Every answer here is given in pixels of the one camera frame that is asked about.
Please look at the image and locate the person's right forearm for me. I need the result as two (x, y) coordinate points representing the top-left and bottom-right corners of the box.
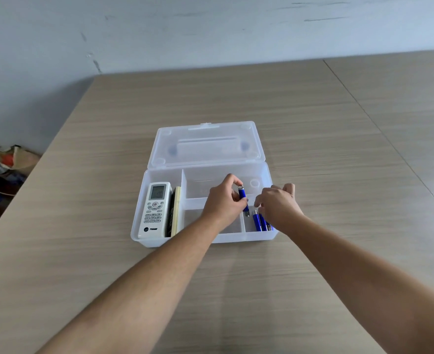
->
(285, 213), (434, 354)

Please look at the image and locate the long white Trane remote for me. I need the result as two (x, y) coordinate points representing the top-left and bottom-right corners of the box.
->
(137, 181), (173, 239)

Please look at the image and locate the cream black-faced remote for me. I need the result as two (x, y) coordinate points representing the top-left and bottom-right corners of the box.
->
(164, 186), (183, 238)

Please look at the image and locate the brown paper bag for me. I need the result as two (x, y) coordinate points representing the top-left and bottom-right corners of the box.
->
(0, 145), (41, 176)

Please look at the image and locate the person's left forearm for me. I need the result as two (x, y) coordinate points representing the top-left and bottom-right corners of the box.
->
(36, 215), (221, 354)

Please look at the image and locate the clear plastic compartment box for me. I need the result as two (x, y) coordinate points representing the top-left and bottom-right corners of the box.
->
(130, 120), (279, 248)

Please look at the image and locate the person's left hand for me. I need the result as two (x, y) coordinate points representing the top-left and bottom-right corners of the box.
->
(200, 174), (249, 233)

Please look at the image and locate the person's right hand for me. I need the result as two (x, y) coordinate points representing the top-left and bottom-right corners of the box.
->
(253, 183), (306, 235)

